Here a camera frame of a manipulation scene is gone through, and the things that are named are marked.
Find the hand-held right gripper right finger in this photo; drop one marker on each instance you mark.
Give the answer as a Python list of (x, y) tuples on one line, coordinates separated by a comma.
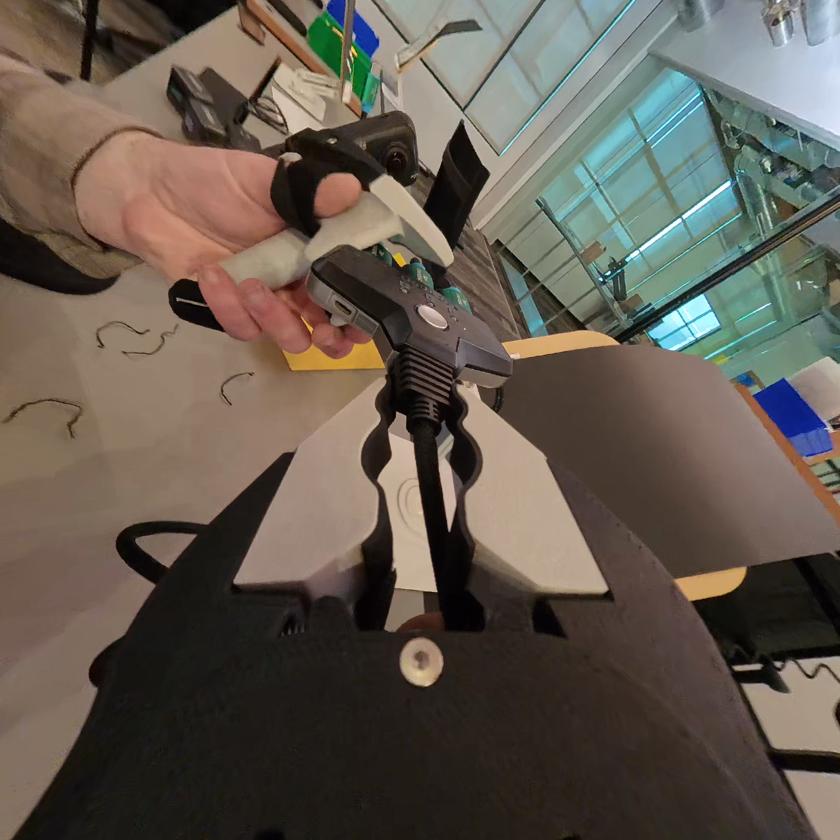
[(532, 525)]

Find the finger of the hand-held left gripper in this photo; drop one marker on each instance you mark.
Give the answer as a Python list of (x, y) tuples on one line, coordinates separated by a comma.
[(414, 223)]

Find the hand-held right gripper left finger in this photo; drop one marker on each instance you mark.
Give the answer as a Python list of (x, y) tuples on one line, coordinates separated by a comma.
[(309, 525)]

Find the black hdmi switch box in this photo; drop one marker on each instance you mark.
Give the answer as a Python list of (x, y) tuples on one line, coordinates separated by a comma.
[(355, 282)]

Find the yellow plastic bin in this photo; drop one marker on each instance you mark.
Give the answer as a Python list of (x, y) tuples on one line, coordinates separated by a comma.
[(322, 357)]

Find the person's left forearm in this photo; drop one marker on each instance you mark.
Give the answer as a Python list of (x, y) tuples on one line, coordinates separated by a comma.
[(53, 158)]

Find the person's left hand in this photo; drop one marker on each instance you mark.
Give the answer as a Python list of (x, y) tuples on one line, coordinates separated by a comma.
[(171, 210)]

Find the black office chair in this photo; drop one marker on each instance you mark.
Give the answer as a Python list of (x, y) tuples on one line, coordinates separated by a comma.
[(460, 184)]

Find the green plastic bin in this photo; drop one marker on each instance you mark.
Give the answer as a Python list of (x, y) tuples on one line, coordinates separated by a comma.
[(335, 46)]

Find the black board with wooden edge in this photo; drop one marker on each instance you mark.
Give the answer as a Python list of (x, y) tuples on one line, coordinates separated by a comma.
[(656, 460)]

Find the black box device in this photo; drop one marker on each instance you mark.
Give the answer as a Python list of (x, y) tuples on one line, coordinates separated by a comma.
[(210, 105)]

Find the small blue bin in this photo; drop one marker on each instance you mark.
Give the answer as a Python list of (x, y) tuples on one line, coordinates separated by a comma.
[(794, 420)]

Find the black stand pole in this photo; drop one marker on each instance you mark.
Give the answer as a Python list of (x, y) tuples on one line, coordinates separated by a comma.
[(735, 263)]

